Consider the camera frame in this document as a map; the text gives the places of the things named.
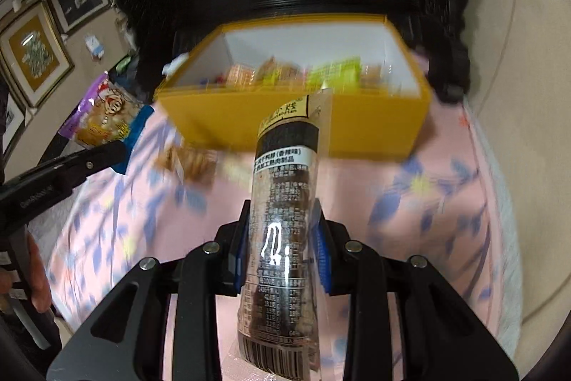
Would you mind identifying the person hand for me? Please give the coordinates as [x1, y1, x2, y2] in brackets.
[0, 232, 52, 313]

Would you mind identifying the dark label clear snack tube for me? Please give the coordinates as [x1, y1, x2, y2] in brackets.
[237, 90, 332, 380]

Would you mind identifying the yellow shoe box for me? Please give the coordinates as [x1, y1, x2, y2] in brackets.
[156, 14, 432, 160]

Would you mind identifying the rice cracker bag orange label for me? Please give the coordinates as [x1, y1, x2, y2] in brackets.
[224, 64, 256, 88]

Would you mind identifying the white wall thermostat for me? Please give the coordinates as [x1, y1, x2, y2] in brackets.
[84, 34, 105, 61]

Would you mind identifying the pink floral tablecloth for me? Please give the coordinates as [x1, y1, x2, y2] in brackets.
[46, 104, 518, 380]

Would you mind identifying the gold framed picture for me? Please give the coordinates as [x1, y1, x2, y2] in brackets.
[1, 2, 74, 107]

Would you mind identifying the purple cartoon snack packet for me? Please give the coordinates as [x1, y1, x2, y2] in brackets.
[58, 72, 154, 175]

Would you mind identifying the green clear snack bag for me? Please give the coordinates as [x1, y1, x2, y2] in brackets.
[305, 57, 362, 90]

